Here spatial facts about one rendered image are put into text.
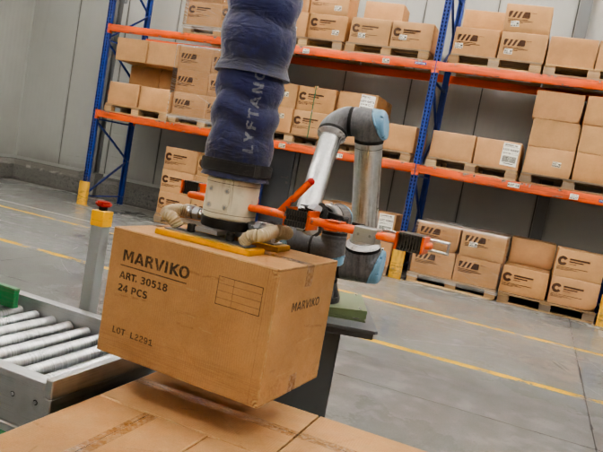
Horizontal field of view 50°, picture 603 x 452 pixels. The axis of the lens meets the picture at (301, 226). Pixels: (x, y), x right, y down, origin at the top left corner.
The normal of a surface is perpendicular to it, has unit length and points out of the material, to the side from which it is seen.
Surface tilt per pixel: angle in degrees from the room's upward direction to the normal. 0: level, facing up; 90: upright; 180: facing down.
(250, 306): 90
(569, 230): 90
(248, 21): 75
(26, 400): 90
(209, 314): 90
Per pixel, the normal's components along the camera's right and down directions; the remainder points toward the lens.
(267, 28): 0.35, -0.05
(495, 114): -0.35, 0.03
